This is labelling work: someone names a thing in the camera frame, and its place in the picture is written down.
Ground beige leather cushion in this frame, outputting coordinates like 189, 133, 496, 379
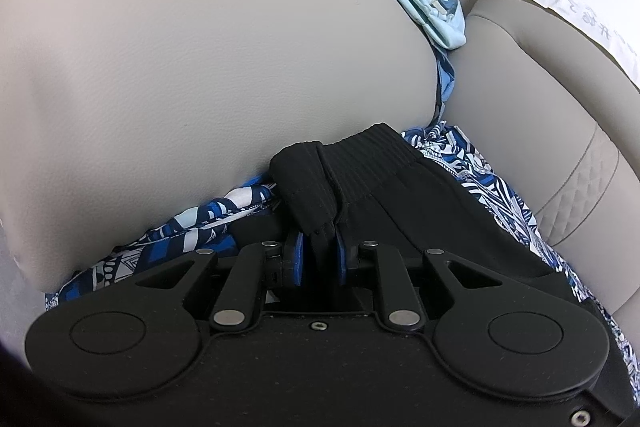
0, 0, 435, 293

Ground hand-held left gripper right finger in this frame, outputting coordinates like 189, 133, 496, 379
334, 234, 507, 331

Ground black pants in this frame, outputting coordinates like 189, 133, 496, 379
231, 123, 593, 308

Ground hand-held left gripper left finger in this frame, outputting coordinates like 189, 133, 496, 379
132, 232, 306, 329

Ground blue white patterned bed sheet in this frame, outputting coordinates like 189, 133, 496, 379
44, 47, 640, 403

